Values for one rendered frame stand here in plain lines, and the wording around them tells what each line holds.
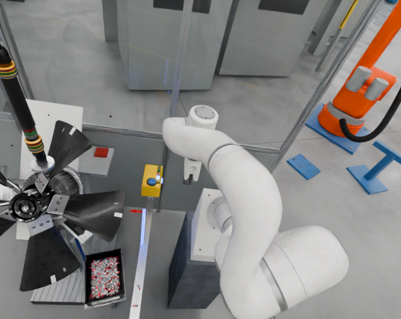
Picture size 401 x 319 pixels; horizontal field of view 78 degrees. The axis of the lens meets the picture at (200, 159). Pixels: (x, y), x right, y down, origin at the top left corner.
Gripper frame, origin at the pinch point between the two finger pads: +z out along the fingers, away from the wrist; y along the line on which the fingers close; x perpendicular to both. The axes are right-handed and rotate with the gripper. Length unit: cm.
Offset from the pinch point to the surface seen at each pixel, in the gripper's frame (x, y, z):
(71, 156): 45.0, 10.8, 5.7
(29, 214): 58, -6, 22
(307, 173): -180, 139, 142
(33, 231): 58, -9, 32
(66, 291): 66, -4, 136
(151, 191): 13.5, 21.0, 39.9
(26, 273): 59, -22, 42
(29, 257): 58, -17, 38
